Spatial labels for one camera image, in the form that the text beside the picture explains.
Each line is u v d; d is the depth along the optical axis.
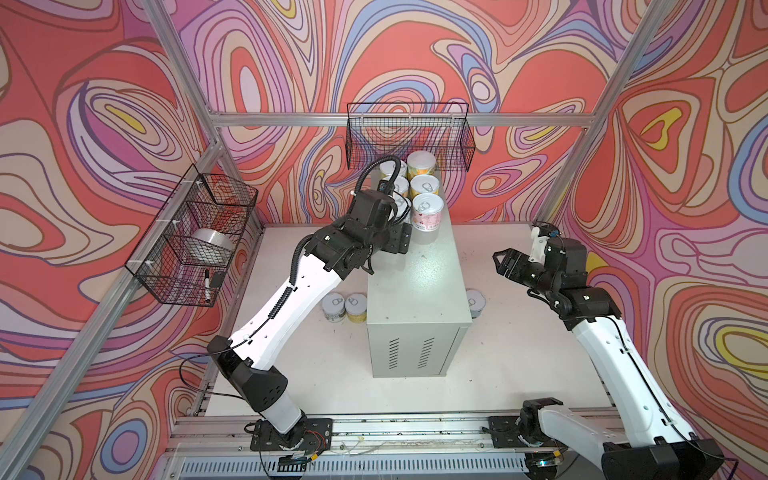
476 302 0.91
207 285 0.72
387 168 0.78
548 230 0.64
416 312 0.58
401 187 0.74
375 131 0.96
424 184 0.74
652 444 0.37
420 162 0.77
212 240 0.73
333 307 0.91
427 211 0.69
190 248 0.70
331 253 0.45
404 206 0.57
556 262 0.55
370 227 0.49
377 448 0.72
